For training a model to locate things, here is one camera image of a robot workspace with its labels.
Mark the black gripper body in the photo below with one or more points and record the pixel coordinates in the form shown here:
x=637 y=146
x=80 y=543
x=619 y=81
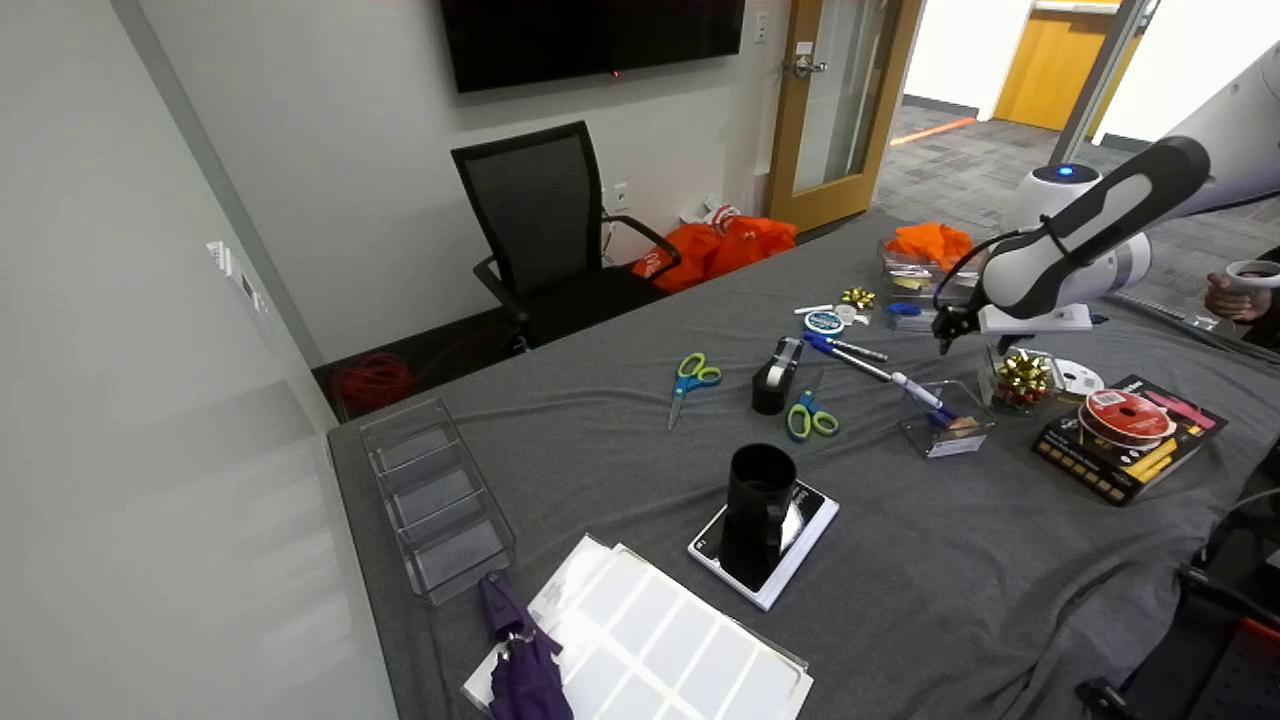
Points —
x=959 y=304

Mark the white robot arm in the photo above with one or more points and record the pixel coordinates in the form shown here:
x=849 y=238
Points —
x=1024 y=275

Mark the clear compartment organizer tray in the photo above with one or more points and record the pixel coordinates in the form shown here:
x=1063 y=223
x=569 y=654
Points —
x=916 y=289

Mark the purple white marker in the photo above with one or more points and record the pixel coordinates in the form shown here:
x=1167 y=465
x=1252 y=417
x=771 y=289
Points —
x=874 y=368

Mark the orange tissue paper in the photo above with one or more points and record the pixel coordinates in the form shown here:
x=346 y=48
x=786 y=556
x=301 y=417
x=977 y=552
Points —
x=928 y=240

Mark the gold and red bow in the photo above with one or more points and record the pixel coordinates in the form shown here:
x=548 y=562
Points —
x=1024 y=377

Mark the white ribbon spool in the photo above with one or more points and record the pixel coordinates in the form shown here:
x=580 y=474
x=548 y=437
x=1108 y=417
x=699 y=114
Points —
x=1073 y=377

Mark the green blue scissors front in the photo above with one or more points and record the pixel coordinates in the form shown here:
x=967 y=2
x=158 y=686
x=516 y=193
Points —
x=808 y=417

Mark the green blue scissors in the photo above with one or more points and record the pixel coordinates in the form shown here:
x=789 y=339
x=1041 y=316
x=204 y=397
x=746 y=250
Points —
x=688 y=377
x=808 y=417

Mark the grey table cloth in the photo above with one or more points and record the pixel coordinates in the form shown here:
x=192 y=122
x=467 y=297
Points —
x=947 y=589

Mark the red ribbon spool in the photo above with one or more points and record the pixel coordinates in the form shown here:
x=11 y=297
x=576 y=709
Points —
x=1124 y=417

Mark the black tape dispenser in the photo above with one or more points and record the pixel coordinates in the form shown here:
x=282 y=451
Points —
x=771 y=385

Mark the black white paper pad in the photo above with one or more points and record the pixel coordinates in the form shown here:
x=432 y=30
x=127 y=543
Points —
x=801 y=529

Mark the black cup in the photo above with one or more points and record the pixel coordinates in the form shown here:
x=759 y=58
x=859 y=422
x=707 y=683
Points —
x=759 y=506

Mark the orange bag on floor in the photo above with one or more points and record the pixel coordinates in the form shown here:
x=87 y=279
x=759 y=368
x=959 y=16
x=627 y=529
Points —
x=712 y=250

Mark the wooden door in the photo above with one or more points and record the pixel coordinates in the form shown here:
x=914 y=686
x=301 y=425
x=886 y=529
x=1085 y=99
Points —
x=840 y=81

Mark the black office chair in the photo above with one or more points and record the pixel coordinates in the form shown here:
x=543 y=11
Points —
x=543 y=212

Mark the white label sheets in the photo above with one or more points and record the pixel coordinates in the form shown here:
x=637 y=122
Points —
x=637 y=646

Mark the empty clear organizer tray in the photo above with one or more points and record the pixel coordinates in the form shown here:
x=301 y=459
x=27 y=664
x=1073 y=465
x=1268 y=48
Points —
x=439 y=506

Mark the purple glove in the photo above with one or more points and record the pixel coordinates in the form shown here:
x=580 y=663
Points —
x=527 y=679

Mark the wall television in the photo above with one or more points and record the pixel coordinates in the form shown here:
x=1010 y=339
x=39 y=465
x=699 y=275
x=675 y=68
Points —
x=527 y=43

